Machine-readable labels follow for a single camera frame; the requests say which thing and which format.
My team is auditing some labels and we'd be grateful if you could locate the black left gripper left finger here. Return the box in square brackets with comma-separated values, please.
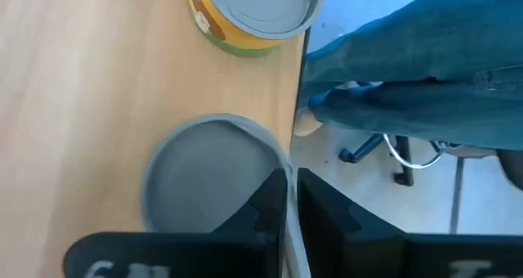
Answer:
[63, 168, 289, 278]

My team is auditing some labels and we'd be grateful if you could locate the orange green label can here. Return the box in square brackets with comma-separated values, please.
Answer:
[186, 0, 327, 58]

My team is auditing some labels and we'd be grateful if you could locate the black office chair base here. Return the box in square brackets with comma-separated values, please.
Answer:
[337, 132, 416, 188]

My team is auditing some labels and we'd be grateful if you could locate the black aluminium table frame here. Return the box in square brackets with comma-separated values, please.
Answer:
[288, 26, 311, 148]

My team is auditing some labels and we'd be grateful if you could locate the white cable loop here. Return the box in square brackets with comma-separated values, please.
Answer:
[382, 132, 446, 171]

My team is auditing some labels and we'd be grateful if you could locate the grey lid tin can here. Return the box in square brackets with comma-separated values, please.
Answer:
[141, 113, 293, 234]

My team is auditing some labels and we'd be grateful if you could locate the grey metal leg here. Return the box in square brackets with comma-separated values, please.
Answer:
[449, 157, 467, 235]

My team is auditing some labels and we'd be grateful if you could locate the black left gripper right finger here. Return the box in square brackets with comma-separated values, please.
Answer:
[297, 167, 523, 278]

